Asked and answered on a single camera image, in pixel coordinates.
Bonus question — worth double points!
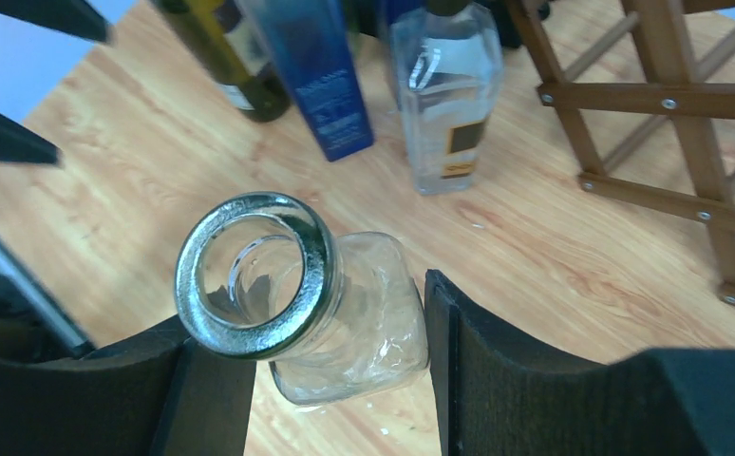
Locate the brown wooden wine rack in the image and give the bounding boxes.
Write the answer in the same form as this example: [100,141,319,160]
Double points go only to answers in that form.
[507,1,735,307]

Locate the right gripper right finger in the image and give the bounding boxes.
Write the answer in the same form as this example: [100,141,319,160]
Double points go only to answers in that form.
[424,270,735,455]

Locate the dark green wine bottle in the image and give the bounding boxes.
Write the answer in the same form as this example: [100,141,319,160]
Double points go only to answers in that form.
[153,0,292,123]

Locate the blue bottle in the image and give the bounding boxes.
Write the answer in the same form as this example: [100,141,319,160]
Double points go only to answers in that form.
[236,0,374,162]

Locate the aluminium frame rail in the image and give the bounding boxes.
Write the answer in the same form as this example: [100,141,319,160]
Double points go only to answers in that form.
[0,239,96,357]

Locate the clear bottle black cap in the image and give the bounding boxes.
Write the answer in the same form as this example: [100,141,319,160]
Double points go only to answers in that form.
[388,1,503,195]

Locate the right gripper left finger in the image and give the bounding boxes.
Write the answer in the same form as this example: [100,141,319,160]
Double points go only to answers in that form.
[0,317,255,455]

